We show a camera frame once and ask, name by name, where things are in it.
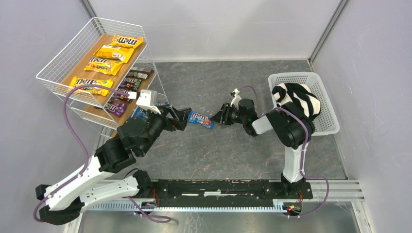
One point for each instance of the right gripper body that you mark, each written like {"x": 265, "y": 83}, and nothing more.
{"x": 227, "y": 113}

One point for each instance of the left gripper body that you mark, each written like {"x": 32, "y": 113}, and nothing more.
{"x": 172, "y": 117}

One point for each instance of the blue m&m bag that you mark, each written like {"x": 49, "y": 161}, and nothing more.
{"x": 159, "y": 103}
{"x": 140, "y": 113}
{"x": 200, "y": 119}

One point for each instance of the purple brown M&M bag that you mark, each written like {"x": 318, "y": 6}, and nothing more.
{"x": 122, "y": 96}

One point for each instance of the yellow M&M bag bottom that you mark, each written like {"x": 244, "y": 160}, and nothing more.
{"x": 115, "y": 53}

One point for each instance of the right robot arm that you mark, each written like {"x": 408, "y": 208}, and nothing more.
{"x": 291, "y": 126}

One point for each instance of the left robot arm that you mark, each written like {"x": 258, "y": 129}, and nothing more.
{"x": 64, "y": 201}

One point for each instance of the blue M&M bag on shelf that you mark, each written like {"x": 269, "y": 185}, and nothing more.
{"x": 159, "y": 103}

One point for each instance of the brown M&M bag on shelf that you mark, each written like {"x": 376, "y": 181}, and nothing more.
{"x": 140, "y": 73}

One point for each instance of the yellow M&M bag top shelf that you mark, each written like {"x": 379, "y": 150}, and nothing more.
{"x": 126, "y": 41}

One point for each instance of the black white striped cloth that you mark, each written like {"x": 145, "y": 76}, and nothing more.
{"x": 300, "y": 95}

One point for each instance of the white plastic basket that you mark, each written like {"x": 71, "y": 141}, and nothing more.
{"x": 326, "y": 123}

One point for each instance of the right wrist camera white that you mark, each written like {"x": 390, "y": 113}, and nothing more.
{"x": 235, "y": 98}

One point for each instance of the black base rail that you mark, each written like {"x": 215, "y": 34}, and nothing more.
{"x": 218, "y": 196}

